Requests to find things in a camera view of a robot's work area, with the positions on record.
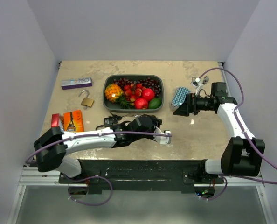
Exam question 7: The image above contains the green lime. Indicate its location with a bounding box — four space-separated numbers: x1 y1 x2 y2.
148 98 162 110

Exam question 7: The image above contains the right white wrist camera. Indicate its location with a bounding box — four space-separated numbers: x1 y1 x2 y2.
191 76 209 95

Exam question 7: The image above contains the red cherries cluster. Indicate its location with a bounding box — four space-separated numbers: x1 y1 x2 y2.
123 83 146 102

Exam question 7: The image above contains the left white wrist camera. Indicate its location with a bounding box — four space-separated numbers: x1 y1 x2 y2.
154 129 172 145

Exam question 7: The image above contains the orange razor package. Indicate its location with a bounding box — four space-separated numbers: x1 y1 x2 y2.
63 110 84 132

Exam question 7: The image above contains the dark grapes bunch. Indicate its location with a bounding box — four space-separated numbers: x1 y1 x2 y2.
113 77 162 97

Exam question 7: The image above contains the toy pineapple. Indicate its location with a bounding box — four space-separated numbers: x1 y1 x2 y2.
104 84 133 109

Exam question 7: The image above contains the black padlock with keys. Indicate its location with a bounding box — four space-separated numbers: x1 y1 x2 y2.
95 112 125 130

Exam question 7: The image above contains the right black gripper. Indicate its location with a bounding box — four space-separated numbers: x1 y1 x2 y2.
173 93 214 117

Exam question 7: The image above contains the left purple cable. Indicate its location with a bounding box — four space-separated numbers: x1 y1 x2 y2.
24 131 174 205

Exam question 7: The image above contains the blue chevron sponge pack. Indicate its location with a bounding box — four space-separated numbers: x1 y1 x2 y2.
171 87 190 109

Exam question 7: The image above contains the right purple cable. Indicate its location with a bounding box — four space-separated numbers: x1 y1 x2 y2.
198 67 277 201

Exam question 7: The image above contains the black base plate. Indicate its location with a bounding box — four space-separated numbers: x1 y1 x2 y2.
58 160 230 194

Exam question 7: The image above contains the red apple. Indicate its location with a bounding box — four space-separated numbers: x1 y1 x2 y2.
141 88 155 102
134 98 148 110

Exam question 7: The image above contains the purple silver toothpaste box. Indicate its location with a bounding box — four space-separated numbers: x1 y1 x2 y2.
61 77 92 90

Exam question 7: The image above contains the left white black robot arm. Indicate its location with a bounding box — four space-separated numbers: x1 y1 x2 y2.
34 115 170 183

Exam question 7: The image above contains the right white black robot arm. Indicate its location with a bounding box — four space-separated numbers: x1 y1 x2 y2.
172 82 265 183

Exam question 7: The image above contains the purple cable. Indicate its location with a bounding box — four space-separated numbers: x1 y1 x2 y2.
198 67 277 201
24 131 174 205

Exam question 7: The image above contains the red apple front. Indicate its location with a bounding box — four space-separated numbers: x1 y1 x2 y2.
134 98 148 110

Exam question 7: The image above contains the red small box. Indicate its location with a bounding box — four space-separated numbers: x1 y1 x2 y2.
51 113 62 127

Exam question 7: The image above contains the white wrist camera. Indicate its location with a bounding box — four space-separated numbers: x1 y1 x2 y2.
191 76 209 95
154 129 172 145

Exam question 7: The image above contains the red apple back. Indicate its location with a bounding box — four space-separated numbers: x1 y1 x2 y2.
141 88 155 102

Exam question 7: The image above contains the small brass open padlock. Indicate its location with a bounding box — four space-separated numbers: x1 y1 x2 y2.
78 90 94 110

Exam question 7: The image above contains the grey fruit tray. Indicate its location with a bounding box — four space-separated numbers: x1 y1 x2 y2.
103 74 165 113

